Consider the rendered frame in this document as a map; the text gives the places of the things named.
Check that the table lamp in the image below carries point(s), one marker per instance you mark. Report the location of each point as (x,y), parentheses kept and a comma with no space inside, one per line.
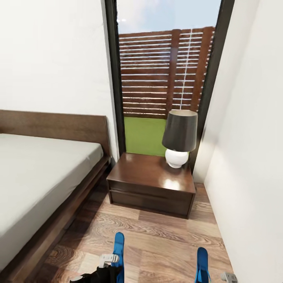
(180,136)

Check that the nightstand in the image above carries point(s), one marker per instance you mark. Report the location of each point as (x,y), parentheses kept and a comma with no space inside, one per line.
(149,183)

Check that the sandal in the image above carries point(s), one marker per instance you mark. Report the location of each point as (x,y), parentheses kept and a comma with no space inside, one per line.
(202,274)
(118,250)

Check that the fixed window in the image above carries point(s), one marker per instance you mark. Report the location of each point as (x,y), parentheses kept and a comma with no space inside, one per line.
(164,56)

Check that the bed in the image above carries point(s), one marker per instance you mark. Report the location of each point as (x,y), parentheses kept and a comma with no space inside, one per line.
(50,164)

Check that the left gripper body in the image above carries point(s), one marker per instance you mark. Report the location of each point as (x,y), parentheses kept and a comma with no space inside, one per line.
(107,275)

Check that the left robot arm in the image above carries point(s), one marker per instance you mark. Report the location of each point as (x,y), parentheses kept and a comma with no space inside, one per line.
(104,273)

